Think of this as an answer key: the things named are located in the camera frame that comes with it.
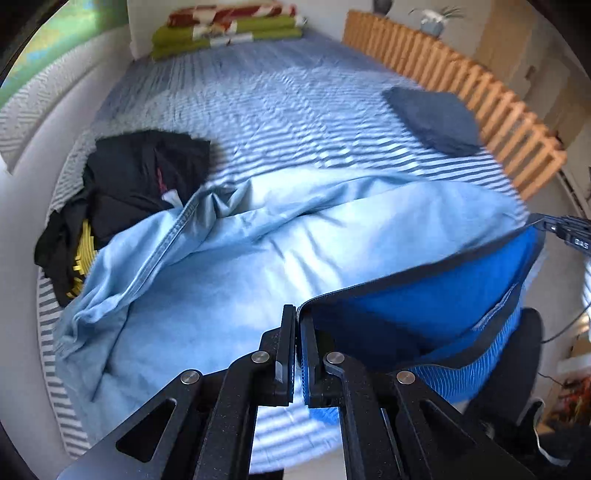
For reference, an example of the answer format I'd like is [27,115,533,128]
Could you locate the black t-shirt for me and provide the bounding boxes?
[34,130,211,307]

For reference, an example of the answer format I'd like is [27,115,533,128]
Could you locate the blue striped bed sheet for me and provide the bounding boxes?
[39,33,522,458]

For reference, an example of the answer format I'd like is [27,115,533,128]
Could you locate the red white patterned blanket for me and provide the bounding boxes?
[166,1,297,27]

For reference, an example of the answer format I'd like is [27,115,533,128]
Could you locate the green yellow wall painting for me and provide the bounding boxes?
[1,1,128,105]

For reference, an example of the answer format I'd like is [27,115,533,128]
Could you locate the blue striped boxer shorts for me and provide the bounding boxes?
[298,225,545,424]

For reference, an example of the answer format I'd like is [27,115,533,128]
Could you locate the dark ceramic pot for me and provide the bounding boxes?
[373,0,394,16]

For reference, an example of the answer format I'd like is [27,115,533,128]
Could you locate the folded dark blue towel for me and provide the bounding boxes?
[382,87,483,157]

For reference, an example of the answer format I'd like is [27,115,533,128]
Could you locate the wooden slatted bed rail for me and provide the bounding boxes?
[342,9,567,200]

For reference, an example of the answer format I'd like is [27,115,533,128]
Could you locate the wooden cabinet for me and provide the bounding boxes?
[474,0,537,83]

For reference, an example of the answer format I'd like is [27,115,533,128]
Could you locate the light blue denim shirt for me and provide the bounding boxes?
[55,168,527,442]

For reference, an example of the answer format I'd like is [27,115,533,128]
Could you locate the white potted plant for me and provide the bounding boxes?
[409,6,465,39]

